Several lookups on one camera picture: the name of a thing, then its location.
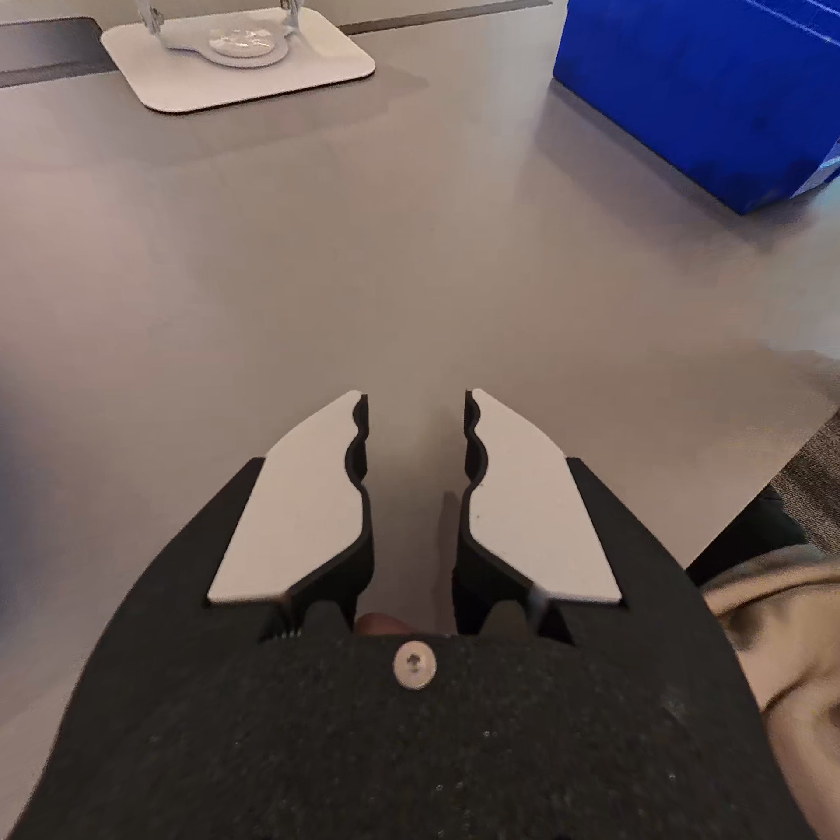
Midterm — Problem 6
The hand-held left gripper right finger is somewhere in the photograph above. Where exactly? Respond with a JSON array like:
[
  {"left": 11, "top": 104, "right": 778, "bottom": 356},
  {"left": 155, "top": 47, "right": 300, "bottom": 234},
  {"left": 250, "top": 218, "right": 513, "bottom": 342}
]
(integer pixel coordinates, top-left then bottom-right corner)
[{"left": 454, "top": 388, "right": 623, "bottom": 634}]

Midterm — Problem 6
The blue plastic bin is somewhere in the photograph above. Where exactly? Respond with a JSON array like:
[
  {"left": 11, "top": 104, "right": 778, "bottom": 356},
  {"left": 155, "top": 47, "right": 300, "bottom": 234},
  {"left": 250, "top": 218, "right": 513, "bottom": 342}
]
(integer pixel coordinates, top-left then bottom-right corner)
[{"left": 553, "top": 0, "right": 840, "bottom": 216}]

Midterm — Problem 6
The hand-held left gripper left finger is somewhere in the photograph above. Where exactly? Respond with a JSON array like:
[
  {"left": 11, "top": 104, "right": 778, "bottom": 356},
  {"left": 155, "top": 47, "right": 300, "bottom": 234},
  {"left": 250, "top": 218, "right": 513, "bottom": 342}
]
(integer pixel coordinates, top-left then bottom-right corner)
[{"left": 206, "top": 391, "right": 375, "bottom": 634}]

